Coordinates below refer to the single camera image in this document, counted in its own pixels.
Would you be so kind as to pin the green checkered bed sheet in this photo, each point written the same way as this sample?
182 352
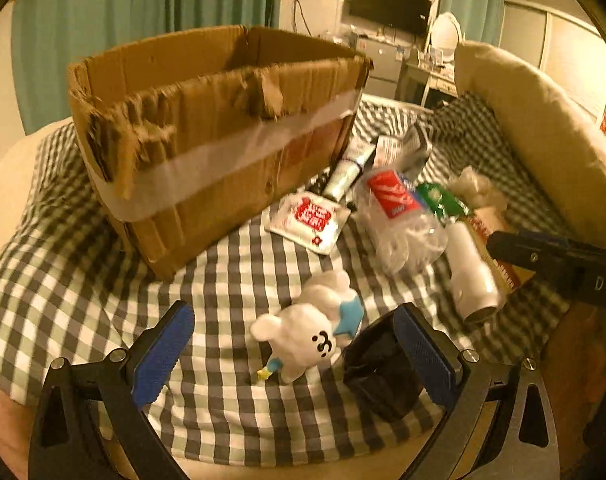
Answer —
67 288

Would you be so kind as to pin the white side desk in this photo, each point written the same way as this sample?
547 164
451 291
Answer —
422 87

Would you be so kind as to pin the silver foil snack bag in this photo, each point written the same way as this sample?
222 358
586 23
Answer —
407 154

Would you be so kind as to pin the white red sachet packet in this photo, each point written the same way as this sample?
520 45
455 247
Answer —
309 220

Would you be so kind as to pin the black wall television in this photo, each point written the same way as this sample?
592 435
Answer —
410 16

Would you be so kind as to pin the white plastic bag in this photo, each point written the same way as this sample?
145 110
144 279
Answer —
477 191

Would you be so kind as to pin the crushed clear plastic bottle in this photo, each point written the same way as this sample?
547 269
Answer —
406 234

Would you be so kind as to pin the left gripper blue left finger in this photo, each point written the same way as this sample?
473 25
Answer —
66 442

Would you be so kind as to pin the white plastic bottle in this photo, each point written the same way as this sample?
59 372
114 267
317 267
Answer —
474 290

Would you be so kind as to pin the grey mini fridge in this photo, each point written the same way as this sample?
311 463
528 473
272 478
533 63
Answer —
387 63

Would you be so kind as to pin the white oval mirror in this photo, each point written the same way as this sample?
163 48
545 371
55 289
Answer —
444 36

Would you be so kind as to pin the beige pillow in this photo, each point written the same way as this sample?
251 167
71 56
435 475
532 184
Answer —
555 139

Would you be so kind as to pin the white plush bear toy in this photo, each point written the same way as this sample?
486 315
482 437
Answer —
323 320

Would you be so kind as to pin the brown cardboard box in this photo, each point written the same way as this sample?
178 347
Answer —
188 135

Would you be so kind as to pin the brown paper box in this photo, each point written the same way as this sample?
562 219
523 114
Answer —
491 234

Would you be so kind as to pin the green plastic bag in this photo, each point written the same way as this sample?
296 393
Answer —
444 204

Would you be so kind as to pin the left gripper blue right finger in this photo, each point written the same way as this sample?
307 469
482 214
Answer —
521 440

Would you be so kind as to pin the white cream tube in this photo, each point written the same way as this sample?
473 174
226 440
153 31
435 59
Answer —
348 169

